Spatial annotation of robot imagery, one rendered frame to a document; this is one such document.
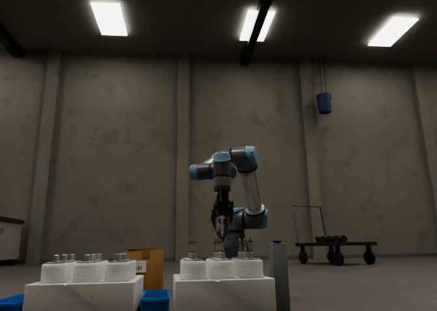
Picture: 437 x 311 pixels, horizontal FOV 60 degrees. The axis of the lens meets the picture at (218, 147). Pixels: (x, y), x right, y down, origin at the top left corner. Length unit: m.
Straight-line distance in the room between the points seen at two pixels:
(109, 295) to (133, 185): 8.12
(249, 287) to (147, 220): 7.99
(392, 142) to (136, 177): 6.92
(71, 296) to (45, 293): 0.09
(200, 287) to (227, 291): 0.10
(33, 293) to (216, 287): 0.67
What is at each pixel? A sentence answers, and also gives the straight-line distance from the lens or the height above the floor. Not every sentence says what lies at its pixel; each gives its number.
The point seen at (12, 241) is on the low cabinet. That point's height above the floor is 0.50.
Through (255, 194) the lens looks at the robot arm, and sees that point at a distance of 2.19.
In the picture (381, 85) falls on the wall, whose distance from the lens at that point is 11.83.
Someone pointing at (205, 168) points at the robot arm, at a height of 0.65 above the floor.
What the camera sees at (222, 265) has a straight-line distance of 1.57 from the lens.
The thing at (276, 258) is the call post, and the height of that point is 0.25.
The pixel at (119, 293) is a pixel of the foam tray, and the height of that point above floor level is 0.14.
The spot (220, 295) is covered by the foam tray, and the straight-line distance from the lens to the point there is 1.55.
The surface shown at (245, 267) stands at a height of 0.22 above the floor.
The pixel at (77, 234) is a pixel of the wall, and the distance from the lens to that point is 9.72.
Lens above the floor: 0.30
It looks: 15 degrees up
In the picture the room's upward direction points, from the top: 1 degrees counter-clockwise
